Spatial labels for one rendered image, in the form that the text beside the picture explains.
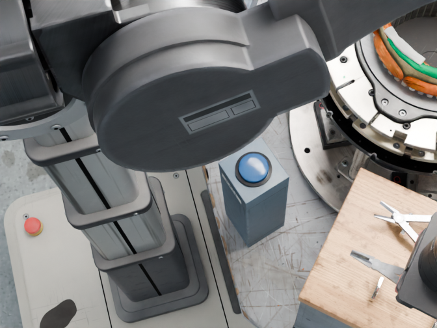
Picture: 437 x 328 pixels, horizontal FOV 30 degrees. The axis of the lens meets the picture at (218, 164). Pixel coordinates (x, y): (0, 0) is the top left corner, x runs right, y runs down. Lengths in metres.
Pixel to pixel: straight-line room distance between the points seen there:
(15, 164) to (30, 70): 1.98
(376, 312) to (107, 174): 0.39
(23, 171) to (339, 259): 1.38
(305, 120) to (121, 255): 0.40
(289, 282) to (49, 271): 0.75
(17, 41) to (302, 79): 0.11
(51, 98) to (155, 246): 1.13
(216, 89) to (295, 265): 1.02
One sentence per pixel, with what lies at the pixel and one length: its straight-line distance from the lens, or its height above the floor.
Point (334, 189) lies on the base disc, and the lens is 1.34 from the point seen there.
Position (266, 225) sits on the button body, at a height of 0.85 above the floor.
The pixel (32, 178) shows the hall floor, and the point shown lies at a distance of 2.27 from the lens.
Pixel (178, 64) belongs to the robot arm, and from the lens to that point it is 0.31.
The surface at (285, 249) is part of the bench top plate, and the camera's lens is 1.33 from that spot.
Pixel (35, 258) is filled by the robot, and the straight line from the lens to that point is 1.93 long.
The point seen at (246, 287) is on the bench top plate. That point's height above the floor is 0.78.
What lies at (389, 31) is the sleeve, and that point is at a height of 1.15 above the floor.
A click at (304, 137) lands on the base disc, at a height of 0.80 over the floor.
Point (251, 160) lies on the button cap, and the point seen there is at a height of 1.04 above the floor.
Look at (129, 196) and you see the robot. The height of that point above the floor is 0.95.
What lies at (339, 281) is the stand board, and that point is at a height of 1.07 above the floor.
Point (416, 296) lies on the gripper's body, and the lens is 0.82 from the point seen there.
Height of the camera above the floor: 2.08
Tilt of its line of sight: 71 degrees down
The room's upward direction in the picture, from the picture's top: 8 degrees counter-clockwise
